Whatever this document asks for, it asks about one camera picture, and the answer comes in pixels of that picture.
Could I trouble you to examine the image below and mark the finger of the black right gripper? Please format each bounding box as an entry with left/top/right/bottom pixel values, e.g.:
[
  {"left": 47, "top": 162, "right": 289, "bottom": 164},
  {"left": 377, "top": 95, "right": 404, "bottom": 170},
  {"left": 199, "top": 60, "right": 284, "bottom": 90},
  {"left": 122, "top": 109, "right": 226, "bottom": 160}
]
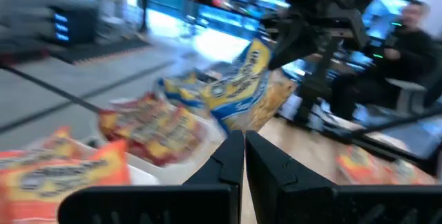
[{"left": 269, "top": 23, "right": 332, "bottom": 70}]

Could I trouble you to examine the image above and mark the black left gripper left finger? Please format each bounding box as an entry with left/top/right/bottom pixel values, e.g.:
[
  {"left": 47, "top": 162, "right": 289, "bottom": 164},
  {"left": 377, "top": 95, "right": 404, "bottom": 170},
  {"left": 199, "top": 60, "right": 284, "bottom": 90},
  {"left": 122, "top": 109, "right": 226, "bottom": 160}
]
[{"left": 57, "top": 130, "right": 245, "bottom": 224}]

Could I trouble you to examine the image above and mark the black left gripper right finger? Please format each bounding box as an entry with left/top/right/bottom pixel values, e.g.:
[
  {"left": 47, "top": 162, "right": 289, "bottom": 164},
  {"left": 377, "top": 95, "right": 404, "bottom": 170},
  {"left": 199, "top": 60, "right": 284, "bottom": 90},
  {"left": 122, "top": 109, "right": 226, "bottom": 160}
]
[{"left": 245, "top": 131, "right": 442, "bottom": 224}]

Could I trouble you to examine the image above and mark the dark red Maruchan ramen pack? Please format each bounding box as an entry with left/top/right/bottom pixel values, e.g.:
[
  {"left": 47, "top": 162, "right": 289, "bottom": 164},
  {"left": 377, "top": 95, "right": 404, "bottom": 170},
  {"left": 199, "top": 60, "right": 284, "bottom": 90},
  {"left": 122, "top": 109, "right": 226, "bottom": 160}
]
[
  {"left": 98, "top": 95, "right": 208, "bottom": 168},
  {"left": 108, "top": 92, "right": 156, "bottom": 114}
]

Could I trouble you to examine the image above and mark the blue Maruchan ramen pack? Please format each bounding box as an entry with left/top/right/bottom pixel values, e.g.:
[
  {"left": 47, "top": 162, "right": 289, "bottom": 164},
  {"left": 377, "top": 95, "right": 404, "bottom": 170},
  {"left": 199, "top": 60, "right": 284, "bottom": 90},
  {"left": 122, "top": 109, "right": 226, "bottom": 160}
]
[
  {"left": 155, "top": 73, "right": 208, "bottom": 109},
  {"left": 201, "top": 37, "right": 298, "bottom": 135}
]

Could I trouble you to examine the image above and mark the person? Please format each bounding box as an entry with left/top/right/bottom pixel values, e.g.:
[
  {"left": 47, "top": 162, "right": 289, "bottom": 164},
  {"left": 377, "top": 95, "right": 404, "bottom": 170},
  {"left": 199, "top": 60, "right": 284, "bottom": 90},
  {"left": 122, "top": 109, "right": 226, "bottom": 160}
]
[{"left": 329, "top": 1, "right": 442, "bottom": 121}]

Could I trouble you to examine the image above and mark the grey chair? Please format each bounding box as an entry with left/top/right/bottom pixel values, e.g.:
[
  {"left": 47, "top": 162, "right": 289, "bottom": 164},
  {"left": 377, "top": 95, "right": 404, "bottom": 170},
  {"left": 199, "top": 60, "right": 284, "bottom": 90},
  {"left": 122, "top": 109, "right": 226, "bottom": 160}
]
[{"left": 385, "top": 77, "right": 431, "bottom": 114}]

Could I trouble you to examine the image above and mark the black hazard-striped floor mat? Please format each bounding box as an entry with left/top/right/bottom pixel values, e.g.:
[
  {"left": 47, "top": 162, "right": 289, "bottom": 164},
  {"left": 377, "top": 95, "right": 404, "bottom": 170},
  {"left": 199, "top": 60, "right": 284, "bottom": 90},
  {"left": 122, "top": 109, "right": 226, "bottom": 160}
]
[{"left": 51, "top": 39, "right": 149, "bottom": 64}]

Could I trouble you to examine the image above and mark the black box with blue lights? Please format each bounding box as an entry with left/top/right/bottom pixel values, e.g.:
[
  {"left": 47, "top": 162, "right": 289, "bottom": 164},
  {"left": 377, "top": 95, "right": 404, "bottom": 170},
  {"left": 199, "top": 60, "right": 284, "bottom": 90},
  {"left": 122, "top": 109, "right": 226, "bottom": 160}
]
[{"left": 46, "top": 4, "right": 101, "bottom": 47}]

